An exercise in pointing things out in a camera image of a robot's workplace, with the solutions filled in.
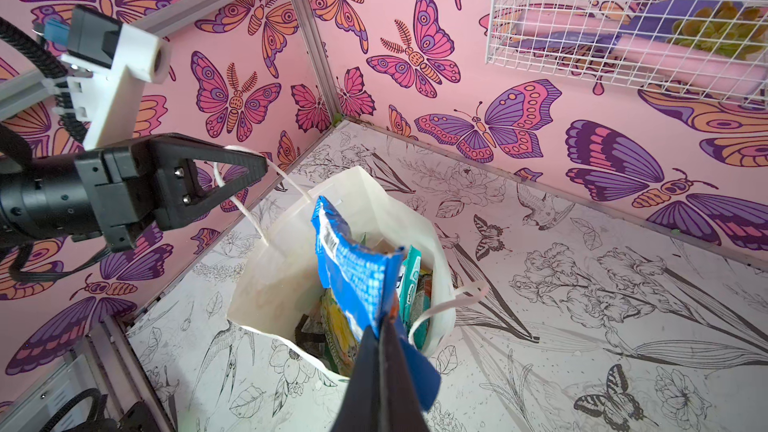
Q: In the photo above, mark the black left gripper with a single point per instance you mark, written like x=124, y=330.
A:
x=107, y=192

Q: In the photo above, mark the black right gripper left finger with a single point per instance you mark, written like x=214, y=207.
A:
x=359, y=411

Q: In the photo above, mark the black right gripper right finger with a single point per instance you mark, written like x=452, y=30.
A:
x=399, y=409

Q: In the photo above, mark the green Fox's spring tea bag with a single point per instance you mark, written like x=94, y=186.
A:
x=340, y=340

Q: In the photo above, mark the blue snack packet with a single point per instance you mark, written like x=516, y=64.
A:
x=364, y=283

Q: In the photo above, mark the white paper bag with flower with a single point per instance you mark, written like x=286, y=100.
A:
x=280, y=282

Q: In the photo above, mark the teal Fox's fruits bag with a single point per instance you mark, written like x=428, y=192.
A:
x=414, y=288

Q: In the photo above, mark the white wire basket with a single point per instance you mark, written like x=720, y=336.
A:
x=711, y=49

